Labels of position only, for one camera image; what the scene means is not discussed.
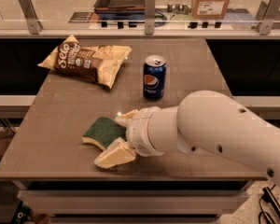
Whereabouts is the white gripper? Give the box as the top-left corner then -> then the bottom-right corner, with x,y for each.
94,106 -> 163,169

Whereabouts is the green and yellow sponge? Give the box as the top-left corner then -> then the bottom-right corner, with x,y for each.
82,117 -> 126,150

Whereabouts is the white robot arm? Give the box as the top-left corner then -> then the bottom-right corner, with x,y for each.
94,91 -> 280,187

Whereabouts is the blue Pepsi can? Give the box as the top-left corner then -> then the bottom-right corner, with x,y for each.
143,55 -> 166,100

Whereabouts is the brown and yellow chip bag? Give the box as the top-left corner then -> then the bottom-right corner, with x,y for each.
38,35 -> 132,89

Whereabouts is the grey table with drawers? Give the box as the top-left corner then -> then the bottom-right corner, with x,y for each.
0,38 -> 261,222

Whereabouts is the dark tray stack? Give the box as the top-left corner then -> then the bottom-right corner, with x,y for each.
92,0 -> 155,16

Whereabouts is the black power strip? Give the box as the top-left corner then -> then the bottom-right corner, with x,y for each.
262,187 -> 280,218

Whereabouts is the brown cardboard box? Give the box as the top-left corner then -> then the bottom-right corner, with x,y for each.
191,0 -> 230,20

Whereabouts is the left metal glass bracket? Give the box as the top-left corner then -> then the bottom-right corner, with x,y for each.
18,0 -> 42,35

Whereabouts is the metal glass bracket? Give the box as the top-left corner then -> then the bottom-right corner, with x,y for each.
145,0 -> 155,35
256,0 -> 280,35
18,0 -> 42,35

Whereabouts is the middle metal glass bracket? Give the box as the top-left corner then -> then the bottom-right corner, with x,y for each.
145,0 -> 155,35

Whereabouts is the right metal glass bracket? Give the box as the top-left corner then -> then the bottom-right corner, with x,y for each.
256,0 -> 280,35

